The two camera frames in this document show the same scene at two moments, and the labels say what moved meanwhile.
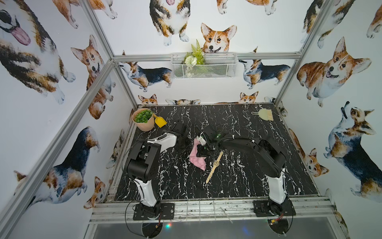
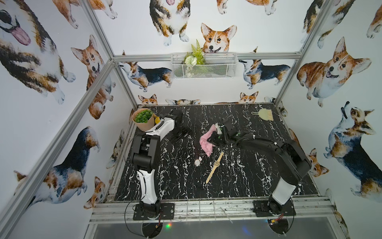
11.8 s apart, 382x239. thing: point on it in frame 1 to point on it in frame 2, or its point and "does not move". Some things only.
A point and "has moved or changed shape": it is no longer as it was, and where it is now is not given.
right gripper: (200, 153) to (212, 139)
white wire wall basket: (223, 65) does not move
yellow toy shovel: (159, 121) does not move
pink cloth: (200, 161) has moved or changed shape
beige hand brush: (264, 114) does not move
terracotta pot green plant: (143, 119) does not move
